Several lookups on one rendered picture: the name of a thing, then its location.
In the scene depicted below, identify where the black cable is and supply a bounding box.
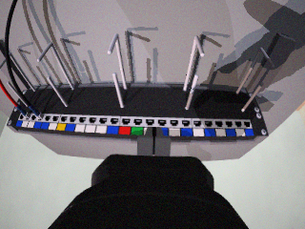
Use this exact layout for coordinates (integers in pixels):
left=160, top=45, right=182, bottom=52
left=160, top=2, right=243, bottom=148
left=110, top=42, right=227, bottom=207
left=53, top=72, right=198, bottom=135
left=5, top=0, right=34, bottom=111

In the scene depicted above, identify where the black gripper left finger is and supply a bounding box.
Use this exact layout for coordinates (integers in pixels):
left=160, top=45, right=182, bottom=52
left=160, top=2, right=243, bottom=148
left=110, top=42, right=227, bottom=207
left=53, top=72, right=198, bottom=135
left=137, top=127, right=154, bottom=156

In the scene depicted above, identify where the red cable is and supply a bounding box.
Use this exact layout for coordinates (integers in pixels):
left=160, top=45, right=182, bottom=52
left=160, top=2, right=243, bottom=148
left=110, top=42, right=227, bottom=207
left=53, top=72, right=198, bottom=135
left=0, top=79, right=22, bottom=111

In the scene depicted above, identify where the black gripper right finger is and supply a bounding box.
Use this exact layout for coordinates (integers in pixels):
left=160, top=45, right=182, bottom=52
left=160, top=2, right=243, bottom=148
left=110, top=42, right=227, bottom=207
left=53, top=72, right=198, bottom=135
left=153, top=127, right=171, bottom=156

